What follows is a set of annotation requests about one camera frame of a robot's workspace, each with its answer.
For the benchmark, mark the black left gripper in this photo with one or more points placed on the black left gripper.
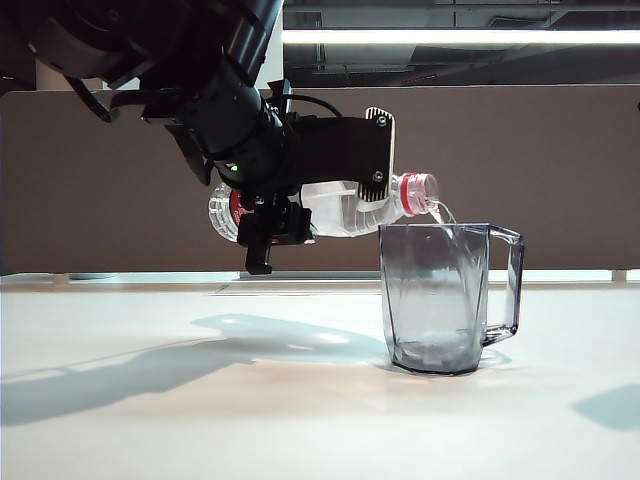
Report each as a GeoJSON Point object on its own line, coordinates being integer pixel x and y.
{"type": "Point", "coordinates": [290, 165]}

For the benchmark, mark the clear red-label water bottle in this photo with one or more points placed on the clear red-label water bottle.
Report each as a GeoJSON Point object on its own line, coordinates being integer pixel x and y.
{"type": "Point", "coordinates": [335, 215]}

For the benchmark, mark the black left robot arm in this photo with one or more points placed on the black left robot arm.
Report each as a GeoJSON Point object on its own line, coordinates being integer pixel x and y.
{"type": "Point", "coordinates": [150, 50]}

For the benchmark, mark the grey transparent plastic mug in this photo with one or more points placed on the grey transparent plastic mug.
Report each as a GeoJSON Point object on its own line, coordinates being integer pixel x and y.
{"type": "Point", "coordinates": [430, 300]}

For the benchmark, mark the brown desk partition panel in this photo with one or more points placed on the brown desk partition panel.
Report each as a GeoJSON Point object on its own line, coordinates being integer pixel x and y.
{"type": "Point", "coordinates": [500, 175]}

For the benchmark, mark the tan round column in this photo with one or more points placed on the tan round column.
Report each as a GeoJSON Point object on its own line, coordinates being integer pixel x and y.
{"type": "Point", "coordinates": [50, 80]}

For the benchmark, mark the white ceiling light strip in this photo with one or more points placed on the white ceiling light strip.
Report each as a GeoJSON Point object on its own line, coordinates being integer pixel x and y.
{"type": "Point", "coordinates": [450, 37]}

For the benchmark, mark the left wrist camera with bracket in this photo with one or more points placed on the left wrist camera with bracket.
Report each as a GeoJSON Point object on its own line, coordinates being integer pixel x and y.
{"type": "Point", "coordinates": [345, 150]}

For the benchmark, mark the tan partition bracket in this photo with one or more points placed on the tan partition bracket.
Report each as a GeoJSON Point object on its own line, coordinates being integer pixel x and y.
{"type": "Point", "coordinates": [619, 277]}
{"type": "Point", "coordinates": [60, 280]}

